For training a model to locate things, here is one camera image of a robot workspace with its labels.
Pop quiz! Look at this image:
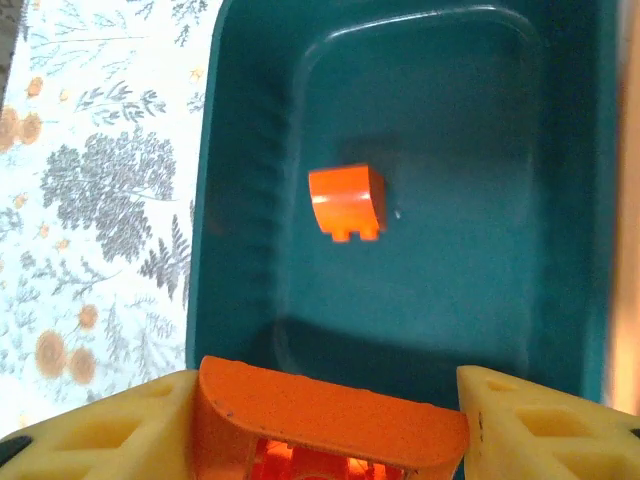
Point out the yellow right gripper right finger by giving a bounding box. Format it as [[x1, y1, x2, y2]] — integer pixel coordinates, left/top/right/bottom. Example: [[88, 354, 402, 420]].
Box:
[[455, 364, 640, 480]]

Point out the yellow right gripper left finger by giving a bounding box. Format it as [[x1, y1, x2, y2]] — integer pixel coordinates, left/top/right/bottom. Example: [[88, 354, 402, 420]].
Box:
[[0, 369, 202, 480]]

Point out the teal plastic container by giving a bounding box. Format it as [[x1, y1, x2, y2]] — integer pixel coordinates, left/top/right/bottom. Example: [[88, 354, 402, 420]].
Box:
[[184, 0, 621, 416]]

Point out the orange curved lego brick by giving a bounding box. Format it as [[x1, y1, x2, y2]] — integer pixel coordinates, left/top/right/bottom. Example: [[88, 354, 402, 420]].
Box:
[[192, 354, 471, 480], [307, 163, 389, 245]]

